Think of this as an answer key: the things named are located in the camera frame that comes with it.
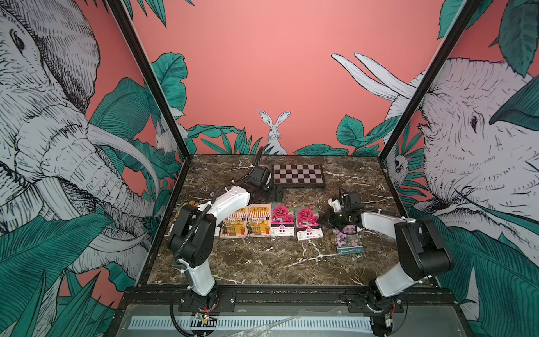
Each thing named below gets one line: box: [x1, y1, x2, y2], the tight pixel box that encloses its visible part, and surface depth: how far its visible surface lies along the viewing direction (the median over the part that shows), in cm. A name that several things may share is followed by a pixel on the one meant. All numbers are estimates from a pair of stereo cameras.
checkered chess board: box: [272, 164, 326, 189], surface depth 110 cm
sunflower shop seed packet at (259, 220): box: [246, 203, 272, 238], surface depth 96 cm
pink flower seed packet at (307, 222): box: [294, 205, 324, 242], surface depth 94 cm
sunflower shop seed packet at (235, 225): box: [220, 206, 248, 239], surface depth 95 cm
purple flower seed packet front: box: [332, 224, 365, 256], surface depth 90 cm
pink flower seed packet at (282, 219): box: [270, 202, 295, 237], surface depth 97 cm
